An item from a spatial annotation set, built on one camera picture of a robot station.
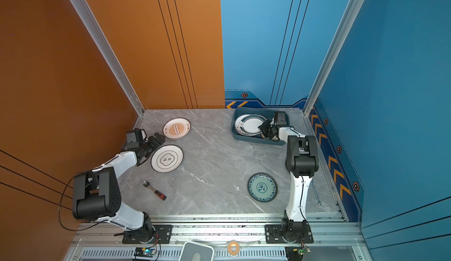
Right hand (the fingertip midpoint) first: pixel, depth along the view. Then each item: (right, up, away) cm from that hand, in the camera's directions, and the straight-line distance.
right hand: (257, 127), depth 105 cm
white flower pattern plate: (-52, -18, -9) cm, 56 cm away
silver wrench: (+26, -36, -23) cm, 50 cm away
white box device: (-30, -47, -39) cm, 68 cm away
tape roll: (-17, -49, -34) cm, 62 cm away
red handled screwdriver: (-52, -33, -21) cm, 64 cm away
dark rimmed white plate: (-5, +1, +7) cm, 9 cm away
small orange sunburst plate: (-51, -1, +5) cm, 51 cm away
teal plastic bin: (+7, +10, +11) cm, 17 cm away
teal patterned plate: (0, -30, -19) cm, 35 cm away
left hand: (-55, -7, -11) cm, 57 cm away
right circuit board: (+11, -50, -36) cm, 62 cm away
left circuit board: (-51, -51, -34) cm, 80 cm away
